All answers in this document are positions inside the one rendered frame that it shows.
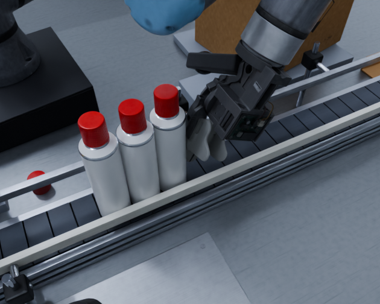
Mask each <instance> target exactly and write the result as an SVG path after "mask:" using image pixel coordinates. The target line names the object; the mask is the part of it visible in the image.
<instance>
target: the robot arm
mask: <svg viewBox="0 0 380 304"><path fill-rule="evenodd" d="M31 1H33V0H0V87H6V86H11V85H13V84H16V83H18V82H21V81H23V80H24V79H26V78H28V77H29V76H30V75H32V74H33V73H34V72H35V71H36V69H37V68H38V67H39V65H40V55H39V52H38V50H37V48H36V46H35V45H34V43H33V42H32V41H31V40H30V39H29V38H28V37H27V36H26V35H25V33H24V32H23V31H22V30H21V29H20V28H19V26H18V24H17V22H16V19H15V18H14V15H13V12H14V11H15V10H17V9H18V8H21V7H22V6H24V5H26V4H28V3H29V2H31ZM215 1H216V0H124V2H125V4H126V5H127V6H129V8H130V10H131V12H130V14H131V16H132V18H133V19H134V20H135V21H136V22H137V23H138V24H139V25H140V26H141V27H142V28H143V29H145V30H147V31H148V32H150V33H152V34H156V35H160V36H165V35H169V34H172V33H175V32H176V31H178V30H179V29H181V28H182V27H184V26H185V25H186V24H188V23H190V22H193V21H194V20H196V19H197V18H198V17H199V16H200V15H201V14H202V12H203V11H204V10H205V9H207V8H208V7H209V6H210V5H212V4H213V3H214V2H215ZM331 1H332V0H261V1H260V3H259V5H258V6H257V8H256V10H255V12H254V13H253V15H252V17H251V18H250V20H249V22H248V24H247V26H246V27H245V29H244V31H243V32H242V34H241V40H240V41H239V43H238V44H237V46H236V48H235V51H236V53H237V54H218V53H210V52H208V51H201V52H190V53H189V54H188V58H187V62H186V67H187V68H191V69H195V71H197V72H198V73H199V74H202V75H207V74H210V73H216V74H226V75H220V76H219V78H214V80H213V81H211V82H210V83H208V84H206V87H205V88H204V89H203V90H202V92H201V94H200V95H197V97H196V99H195V101H194V102H193V103H192V105H191V107H190V108H189V110H188V112H187V114H186V160H187V162H192V161H193V160H195V159H196V158H199V159H200V160H202V161H204V162H205V161H207V160H208V158H209V156H210V155H211V156H212V157H213V158H215V159H216V160H217V161H220V162H222V161H224V160H225V158H226V157H227V150H226V145H225V140H234V141H254V142H256V141H257V140H258V139H259V137H260V135H261V134H262V133H263V131H264V130H265V129H266V127H267V125H269V123H270V121H271V120H272V119H273V117H274V116H275V114H274V113H273V112H272V111H273V109H274V105H273V104H272V103H271V102H269V101H268V100H269V99H270V97H271V96H272V94H273V93H274V91H275V90H276V88H277V87H278V85H280V86H285V87H287V85H288V84H289V82H290V81H291V79H292V78H291V77H290V76H289V75H288V74H287V73H286V72H285V71H284V68H285V65H288V64H289V63H290V61H291V60H292V59H293V57H294V56H295V54H296V52H297V51H298V50H299V48H300V47H301V45H302V43H303V42H304V41H305V39H306V38H307V36H308V35H309V33H310V32H311V30H312V29H313V27H314V26H315V25H316V23H317V22H318V20H319V19H320V17H321V16H322V14H323V13H324V11H325V10H326V8H327V7H328V5H329V4H330V3H331ZM267 102H269V103H270V104H271V105H272V109H271V110H270V109H269V108H268V107H267V106H266V103H267ZM207 116H208V117H209V119H206V117H207Z"/></svg>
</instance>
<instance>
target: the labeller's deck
mask: <svg viewBox="0 0 380 304"><path fill-rule="evenodd" d="M88 298H91V299H96V300H98V301H100V302H101V303H102V304H252V303H251V301H250V300H249V298H248V297H247V295H246V293H245V291H244V290H243V288H242V286H241V285H240V283H239V282H238V280H237V278H236V277H235V275H234V273H233V271H232V270H231V269H230V267H229V265H228V263H227V262H226V260H225V258H224V257H223V255H222V254H221V252H220V250H219V249H218V247H217V245H216V244H215V242H214V240H213V239H212V237H211V236H210V234H209V232H205V233H203V234H201V235H199V236H196V237H195V238H193V239H190V240H188V241H186V242H184V243H182V244H180V245H177V246H175V247H173V248H171V249H169V250H167V251H165V252H163V253H161V254H158V255H156V256H154V257H152V258H150V259H147V260H146V261H144V262H141V263H140V264H137V265H135V266H133V267H131V268H128V269H126V270H124V271H122V272H120V273H118V274H116V275H114V276H112V277H109V278H107V279H105V280H103V281H101V282H98V283H96V284H95V285H92V286H91V287H88V288H86V289H84V290H82V291H79V292H77V293H75V294H73V295H71V296H69V297H67V298H65V299H63V300H60V301H58V302H56V303H54V304H69V303H72V302H75V301H78V300H83V299H88Z"/></svg>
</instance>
